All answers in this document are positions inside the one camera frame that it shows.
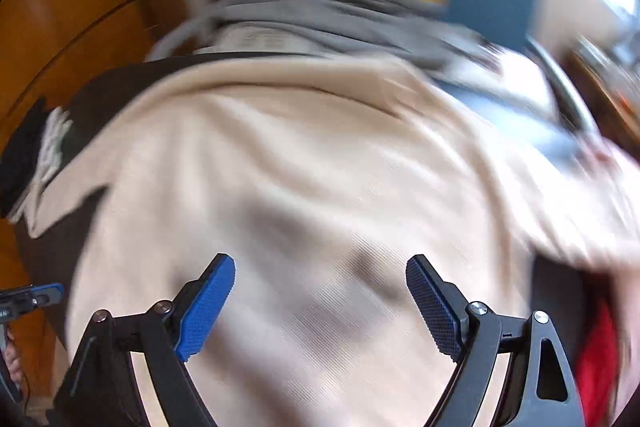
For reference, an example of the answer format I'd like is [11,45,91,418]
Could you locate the white leaf print cushion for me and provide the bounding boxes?
[215,24,321,58]

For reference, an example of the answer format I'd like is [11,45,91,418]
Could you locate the red knit sweater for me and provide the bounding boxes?
[575,297,621,427]

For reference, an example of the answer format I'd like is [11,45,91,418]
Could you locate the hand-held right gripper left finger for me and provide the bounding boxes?
[52,253,237,427]

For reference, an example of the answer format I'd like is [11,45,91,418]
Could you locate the beige knit sweater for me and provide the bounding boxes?
[25,57,640,427]

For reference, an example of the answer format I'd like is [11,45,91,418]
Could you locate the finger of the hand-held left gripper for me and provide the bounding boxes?
[0,283,65,308]

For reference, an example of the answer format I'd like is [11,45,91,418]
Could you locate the white folded socks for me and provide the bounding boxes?
[10,107,73,225]

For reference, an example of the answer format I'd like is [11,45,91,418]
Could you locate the person's left hand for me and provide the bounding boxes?
[4,347,23,383]

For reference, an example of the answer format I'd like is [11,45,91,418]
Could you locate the grey hoodie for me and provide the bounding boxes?
[147,0,501,68]

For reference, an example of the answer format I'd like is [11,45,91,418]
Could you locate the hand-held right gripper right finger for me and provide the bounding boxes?
[406,254,586,427]

